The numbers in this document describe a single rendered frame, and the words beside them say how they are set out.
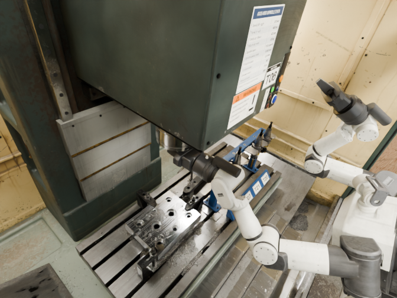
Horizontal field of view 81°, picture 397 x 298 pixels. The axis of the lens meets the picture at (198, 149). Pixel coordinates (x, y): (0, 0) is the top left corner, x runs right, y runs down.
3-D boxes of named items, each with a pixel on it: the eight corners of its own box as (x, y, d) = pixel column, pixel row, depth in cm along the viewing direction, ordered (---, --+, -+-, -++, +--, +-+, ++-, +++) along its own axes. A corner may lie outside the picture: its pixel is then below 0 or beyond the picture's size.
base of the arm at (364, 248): (342, 271, 82) (383, 285, 74) (332, 291, 73) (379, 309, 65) (342, 230, 81) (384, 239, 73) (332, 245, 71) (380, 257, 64)
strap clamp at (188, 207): (202, 207, 133) (205, 190, 123) (186, 222, 124) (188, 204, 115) (198, 204, 134) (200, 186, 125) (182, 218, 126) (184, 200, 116)
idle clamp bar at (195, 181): (211, 176, 152) (212, 169, 148) (186, 201, 135) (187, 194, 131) (205, 173, 154) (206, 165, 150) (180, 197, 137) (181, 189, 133)
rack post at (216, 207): (221, 207, 134) (231, 169, 116) (216, 213, 131) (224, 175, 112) (208, 197, 139) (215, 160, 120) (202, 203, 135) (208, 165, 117)
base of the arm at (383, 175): (357, 181, 111) (385, 192, 106) (351, 204, 105) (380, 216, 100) (373, 164, 99) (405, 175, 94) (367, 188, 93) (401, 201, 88)
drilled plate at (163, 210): (199, 220, 121) (201, 214, 118) (158, 261, 103) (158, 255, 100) (168, 196, 132) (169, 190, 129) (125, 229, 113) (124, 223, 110)
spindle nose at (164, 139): (183, 123, 97) (185, 96, 89) (207, 143, 87) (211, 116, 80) (147, 134, 89) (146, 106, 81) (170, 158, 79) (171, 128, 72)
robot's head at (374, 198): (371, 195, 85) (381, 178, 81) (383, 211, 77) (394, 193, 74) (352, 191, 85) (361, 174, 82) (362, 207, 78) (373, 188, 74)
